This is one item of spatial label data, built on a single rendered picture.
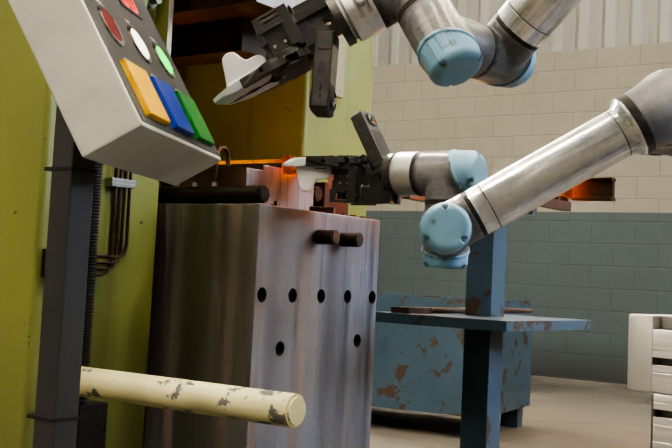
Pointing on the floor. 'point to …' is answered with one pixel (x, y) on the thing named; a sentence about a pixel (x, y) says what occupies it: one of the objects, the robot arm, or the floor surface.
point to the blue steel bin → (442, 362)
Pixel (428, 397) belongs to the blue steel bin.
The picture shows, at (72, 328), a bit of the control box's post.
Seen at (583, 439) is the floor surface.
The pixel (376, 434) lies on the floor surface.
